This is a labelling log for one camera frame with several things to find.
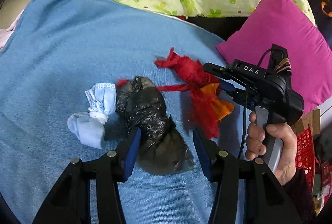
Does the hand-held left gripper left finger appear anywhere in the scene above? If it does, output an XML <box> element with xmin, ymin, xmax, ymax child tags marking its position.
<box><xmin>32</xmin><ymin>127</ymin><xmax>142</xmax><ymax>224</ymax></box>

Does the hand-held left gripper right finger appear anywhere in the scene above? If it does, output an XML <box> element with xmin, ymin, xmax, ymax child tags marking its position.
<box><xmin>193</xmin><ymin>127</ymin><xmax>303</xmax><ymax>224</ymax></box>

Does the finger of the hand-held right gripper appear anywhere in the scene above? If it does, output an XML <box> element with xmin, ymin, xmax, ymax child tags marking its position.
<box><xmin>218</xmin><ymin>82</ymin><xmax>250</xmax><ymax>104</ymax></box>
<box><xmin>203</xmin><ymin>62</ymin><xmax>235</xmax><ymax>80</ymax></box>

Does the orange plastic bag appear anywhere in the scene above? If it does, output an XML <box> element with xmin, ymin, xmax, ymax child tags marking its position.
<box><xmin>199</xmin><ymin>82</ymin><xmax>235</xmax><ymax>121</ymax></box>

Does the red plastic bag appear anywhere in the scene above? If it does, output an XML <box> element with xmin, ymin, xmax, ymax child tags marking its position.
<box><xmin>154</xmin><ymin>47</ymin><xmax>221</xmax><ymax>140</ymax></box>

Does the black plastic bag bundle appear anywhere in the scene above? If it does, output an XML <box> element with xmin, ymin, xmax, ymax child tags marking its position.
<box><xmin>115</xmin><ymin>75</ymin><xmax>195</xmax><ymax>177</ymax></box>

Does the person's right forearm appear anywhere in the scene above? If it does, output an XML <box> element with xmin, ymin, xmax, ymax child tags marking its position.
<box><xmin>281</xmin><ymin>168</ymin><xmax>317</xmax><ymax>224</ymax></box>

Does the person's right hand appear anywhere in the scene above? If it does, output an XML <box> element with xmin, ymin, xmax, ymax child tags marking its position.
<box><xmin>245</xmin><ymin>111</ymin><xmax>298</xmax><ymax>186</ymax></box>

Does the brown cardboard box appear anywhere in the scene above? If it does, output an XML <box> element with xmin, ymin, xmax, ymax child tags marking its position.
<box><xmin>290</xmin><ymin>108</ymin><xmax>322</xmax><ymax>137</ymax></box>

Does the crumpled pale blue face mask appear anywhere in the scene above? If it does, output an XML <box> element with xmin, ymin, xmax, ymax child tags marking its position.
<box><xmin>68</xmin><ymin>111</ymin><xmax>106</xmax><ymax>150</ymax></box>

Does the magenta pillow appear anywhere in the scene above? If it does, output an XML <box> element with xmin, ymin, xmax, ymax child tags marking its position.
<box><xmin>215</xmin><ymin>0</ymin><xmax>332</xmax><ymax>116</ymax></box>

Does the red plastic basket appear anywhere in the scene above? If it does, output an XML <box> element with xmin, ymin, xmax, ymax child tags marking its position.
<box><xmin>295</xmin><ymin>127</ymin><xmax>318</xmax><ymax>189</ymax></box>

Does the blue blanket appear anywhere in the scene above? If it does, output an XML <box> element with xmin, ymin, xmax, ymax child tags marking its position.
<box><xmin>0</xmin><ymin>0</ymin><xmax>250</xmax><ymax>224</ymax></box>

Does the pink cloth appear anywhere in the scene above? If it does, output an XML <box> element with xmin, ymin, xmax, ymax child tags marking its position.
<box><xmin>0</xmin><ymin>15</ymin><xmax>20</xmax><ymax>51</ymax></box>

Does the beige cushion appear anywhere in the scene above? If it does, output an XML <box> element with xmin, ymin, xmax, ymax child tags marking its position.
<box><xmin>0</xmin><ymin>0</ymin><xmax>35</xmax><ymax>31</ymax></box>

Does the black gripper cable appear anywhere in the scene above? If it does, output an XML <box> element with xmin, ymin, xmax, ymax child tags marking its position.
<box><xmin>237</xmin><ymin>87</ymin><xmax>251</xmax><ymax>160</ymax></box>

